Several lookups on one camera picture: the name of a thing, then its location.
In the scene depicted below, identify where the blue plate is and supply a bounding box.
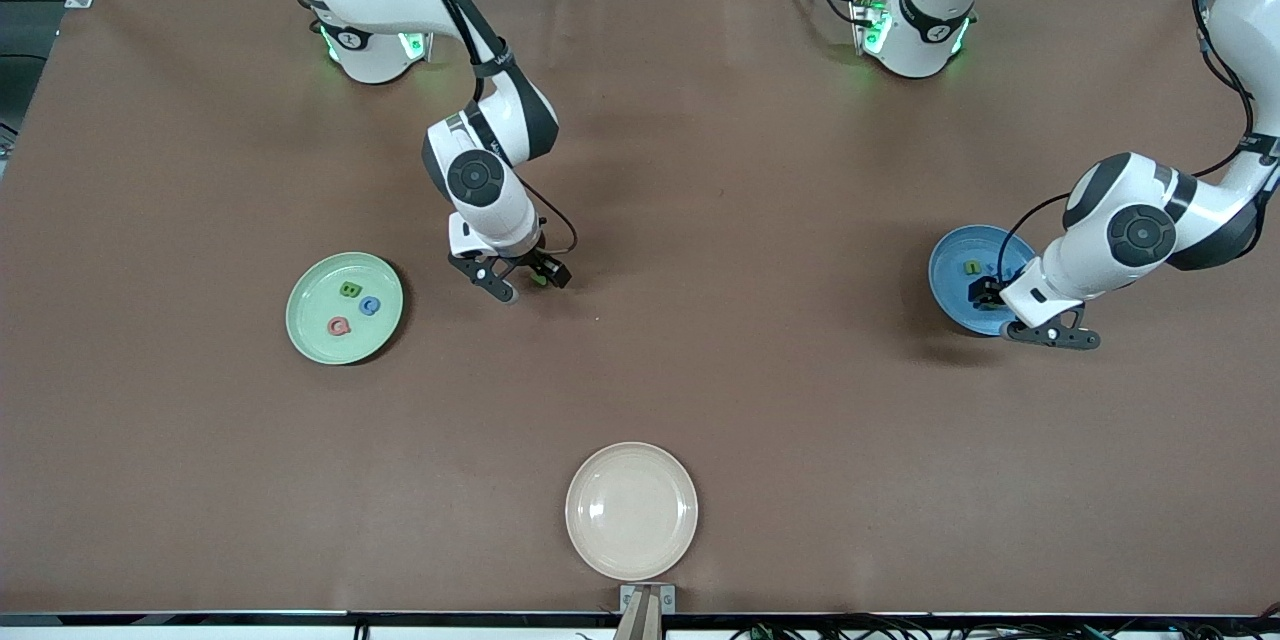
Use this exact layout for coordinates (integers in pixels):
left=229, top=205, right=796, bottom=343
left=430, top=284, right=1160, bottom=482
left=927, top=224, right=1041, bottom=337

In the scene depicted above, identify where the green plate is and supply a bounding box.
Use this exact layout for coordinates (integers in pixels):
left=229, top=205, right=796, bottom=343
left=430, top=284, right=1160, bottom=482
left=285, top=251, right=405, bottom=366

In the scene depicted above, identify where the brown table cover sheet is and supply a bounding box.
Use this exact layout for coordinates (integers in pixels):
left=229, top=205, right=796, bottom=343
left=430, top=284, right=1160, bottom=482
left=0, top=0, right=1280, bottom=616

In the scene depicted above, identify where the beige plate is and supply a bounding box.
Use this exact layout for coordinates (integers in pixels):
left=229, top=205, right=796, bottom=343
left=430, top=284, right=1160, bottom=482
left=564, top=441, right=699, bottom=582

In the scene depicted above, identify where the grey metal mount bracket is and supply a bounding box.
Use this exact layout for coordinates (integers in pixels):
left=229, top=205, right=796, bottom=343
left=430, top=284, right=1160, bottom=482
left=619, top=584, right=676, bottom=615

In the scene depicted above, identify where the beige post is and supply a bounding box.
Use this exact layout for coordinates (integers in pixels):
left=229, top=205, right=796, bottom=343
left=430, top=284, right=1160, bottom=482
left=612, top=588, right=663, bottom=640

